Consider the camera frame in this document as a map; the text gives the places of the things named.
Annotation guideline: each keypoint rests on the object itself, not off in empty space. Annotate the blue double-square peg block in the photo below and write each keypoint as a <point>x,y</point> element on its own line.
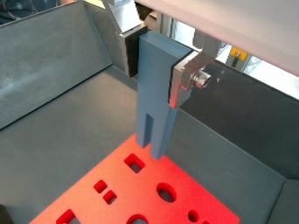
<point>159,54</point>

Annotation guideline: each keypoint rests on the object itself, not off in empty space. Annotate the red board with shaped holes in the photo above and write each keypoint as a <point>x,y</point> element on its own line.
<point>131,186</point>

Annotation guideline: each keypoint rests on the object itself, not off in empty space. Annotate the yellow and black fixture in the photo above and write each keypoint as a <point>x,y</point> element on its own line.
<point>238,55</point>

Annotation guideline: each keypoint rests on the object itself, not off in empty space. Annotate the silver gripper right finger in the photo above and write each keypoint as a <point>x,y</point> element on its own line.
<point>187,71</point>

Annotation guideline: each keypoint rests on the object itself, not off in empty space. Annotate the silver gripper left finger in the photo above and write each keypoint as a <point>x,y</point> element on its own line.
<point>129,29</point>

